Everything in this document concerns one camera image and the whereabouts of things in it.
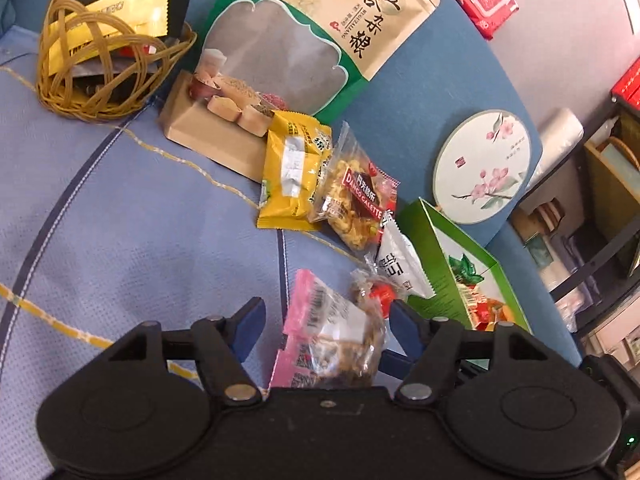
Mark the pink nut snack packet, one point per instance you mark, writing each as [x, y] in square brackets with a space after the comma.
[325, 320]

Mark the yellow snack packet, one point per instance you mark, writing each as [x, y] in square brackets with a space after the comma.
[290, 180]

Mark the clear cookie packet red label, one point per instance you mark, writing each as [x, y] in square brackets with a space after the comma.
[350, 210]

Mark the woven wicker basket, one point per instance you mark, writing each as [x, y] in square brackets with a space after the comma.
[65, 95]

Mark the striped wooden ornament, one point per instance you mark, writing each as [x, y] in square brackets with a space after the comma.
[550, 215]

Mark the blue fabric sofa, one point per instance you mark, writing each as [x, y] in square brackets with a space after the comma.
[425, 85]

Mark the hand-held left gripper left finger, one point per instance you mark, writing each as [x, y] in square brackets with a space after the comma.
[250, 325]

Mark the green cardboard box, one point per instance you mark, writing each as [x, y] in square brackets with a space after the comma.
[425, 240]

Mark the round floral fan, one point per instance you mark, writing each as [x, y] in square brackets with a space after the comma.
[480, 165]

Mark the clear packet with red candy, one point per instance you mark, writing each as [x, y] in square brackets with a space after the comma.
[375, 290]

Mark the red box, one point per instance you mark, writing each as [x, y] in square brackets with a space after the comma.
[629, 82]

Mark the clear plastic bag roll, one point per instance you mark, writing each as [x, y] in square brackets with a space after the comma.
[555, 145]

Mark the large kraft stand-up pouch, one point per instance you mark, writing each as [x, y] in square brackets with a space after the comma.
[280, 45]

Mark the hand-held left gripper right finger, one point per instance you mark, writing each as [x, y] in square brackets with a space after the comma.
[407, 325]

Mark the gold foil packet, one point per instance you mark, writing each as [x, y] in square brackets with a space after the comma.
[115, 15]

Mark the white snack packet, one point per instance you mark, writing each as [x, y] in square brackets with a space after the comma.
[400, 260]

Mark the dark storage shelf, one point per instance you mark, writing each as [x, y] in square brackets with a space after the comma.
[600, 258]

